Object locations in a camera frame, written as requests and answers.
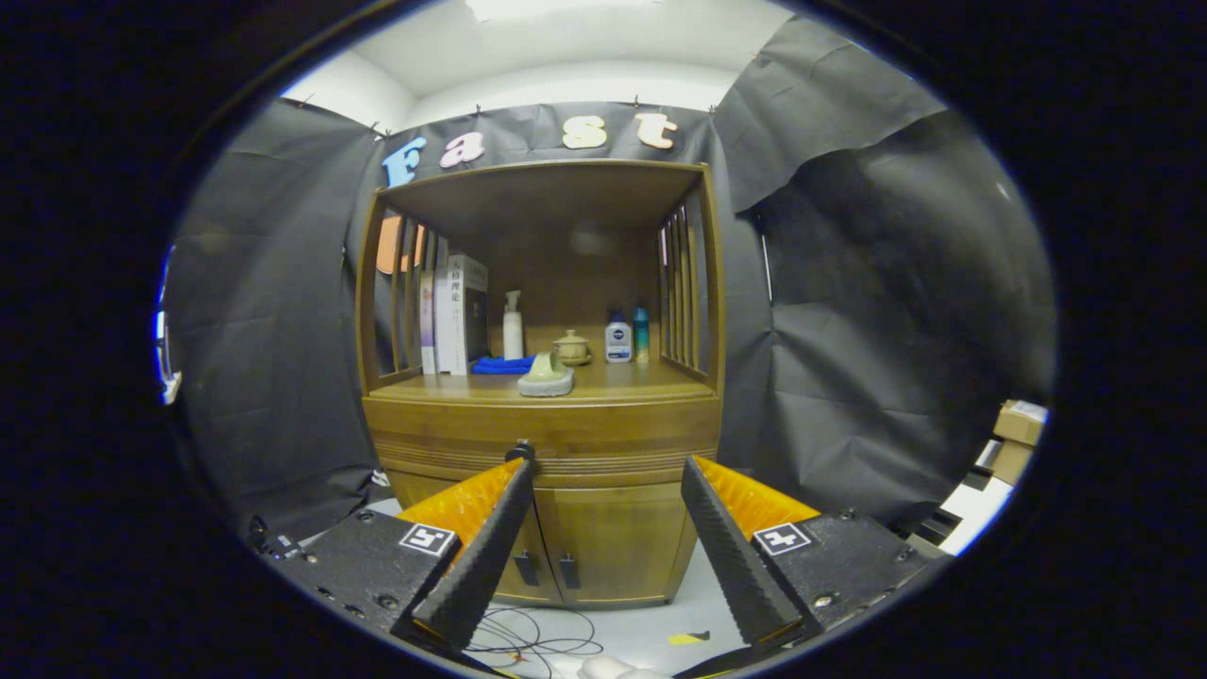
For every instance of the white spray bottle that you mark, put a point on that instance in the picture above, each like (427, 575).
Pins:
(513, 335)

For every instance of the pale green scrub brush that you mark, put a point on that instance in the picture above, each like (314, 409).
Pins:
(545, 382)

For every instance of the wooden cabinet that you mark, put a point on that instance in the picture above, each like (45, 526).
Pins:
(556, 193)

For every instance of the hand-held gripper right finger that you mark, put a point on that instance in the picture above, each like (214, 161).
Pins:
(740, 556)

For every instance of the wooden countertop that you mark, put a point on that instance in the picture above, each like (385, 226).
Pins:
(641, 382)

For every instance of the teal bottle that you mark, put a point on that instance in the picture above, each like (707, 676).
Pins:
(641, 338)

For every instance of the white flat boxes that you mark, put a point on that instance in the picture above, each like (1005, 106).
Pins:
(976, 509)

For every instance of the cardboard box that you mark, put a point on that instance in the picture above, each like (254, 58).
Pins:
(1020, 422)
(1011, 462)

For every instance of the wooden cabinet door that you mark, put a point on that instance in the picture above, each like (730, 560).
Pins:
(537, 585)
(622, 542)

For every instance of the thick white book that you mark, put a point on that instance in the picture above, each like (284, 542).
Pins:
(451, 321)

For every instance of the white lotion bottle blue cap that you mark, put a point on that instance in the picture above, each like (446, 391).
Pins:
(619, 344)

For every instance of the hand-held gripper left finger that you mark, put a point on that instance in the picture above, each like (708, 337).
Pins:
(481, 556)

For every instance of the beige lidded ceramic jar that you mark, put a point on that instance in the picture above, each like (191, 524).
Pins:
(571, 350)

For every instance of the small black device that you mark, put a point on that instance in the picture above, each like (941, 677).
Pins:
(264, 538)

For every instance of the black backdrop cloth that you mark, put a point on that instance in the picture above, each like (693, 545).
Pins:
(849, 330)

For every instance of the yellow tape piece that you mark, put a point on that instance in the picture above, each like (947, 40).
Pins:
(684, 638)

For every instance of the thin purple book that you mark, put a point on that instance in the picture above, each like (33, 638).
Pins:
(427, 330)

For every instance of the blue cloth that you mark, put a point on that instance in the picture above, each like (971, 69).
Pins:
(495, 366)

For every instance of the wooden drawer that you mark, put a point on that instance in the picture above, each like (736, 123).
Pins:
(613, 429)

